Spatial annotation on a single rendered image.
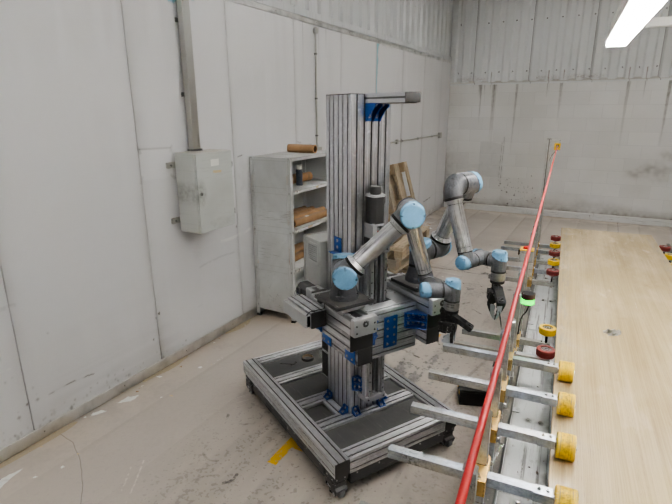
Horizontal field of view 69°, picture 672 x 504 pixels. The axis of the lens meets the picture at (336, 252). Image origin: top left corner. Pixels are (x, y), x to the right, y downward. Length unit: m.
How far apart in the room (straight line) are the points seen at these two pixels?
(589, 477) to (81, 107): 3.16
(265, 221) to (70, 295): 1.86
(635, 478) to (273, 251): 3.51
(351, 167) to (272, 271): 2.33
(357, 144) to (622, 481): 1.76
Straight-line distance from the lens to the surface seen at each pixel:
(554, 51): 10.04
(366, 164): 2.57
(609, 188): 10.03
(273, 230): 4.54
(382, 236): 2.23
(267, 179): 4.48
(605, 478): 1.79
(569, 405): 1.96
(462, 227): 2.50
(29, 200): 3.29
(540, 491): 1.57
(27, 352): 3.45
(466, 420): 1.78
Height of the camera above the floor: 1.95
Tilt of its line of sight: 16 degrees down
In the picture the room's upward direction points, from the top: straight up
